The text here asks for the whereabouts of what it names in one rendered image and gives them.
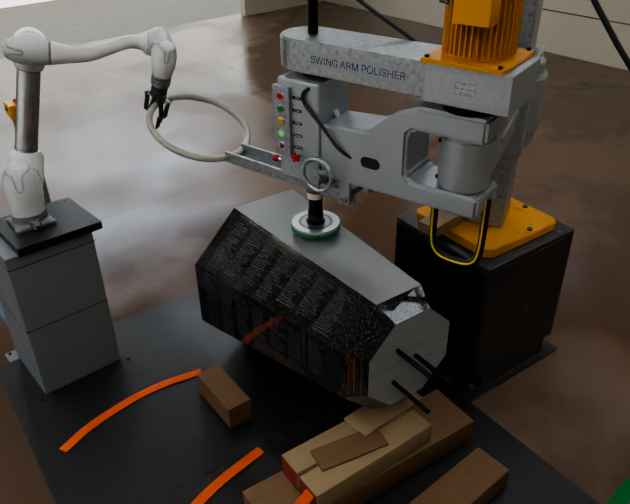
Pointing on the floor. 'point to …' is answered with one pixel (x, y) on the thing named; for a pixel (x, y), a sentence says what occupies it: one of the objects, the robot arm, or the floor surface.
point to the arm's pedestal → (53, 308)
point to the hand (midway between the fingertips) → (154, 120)
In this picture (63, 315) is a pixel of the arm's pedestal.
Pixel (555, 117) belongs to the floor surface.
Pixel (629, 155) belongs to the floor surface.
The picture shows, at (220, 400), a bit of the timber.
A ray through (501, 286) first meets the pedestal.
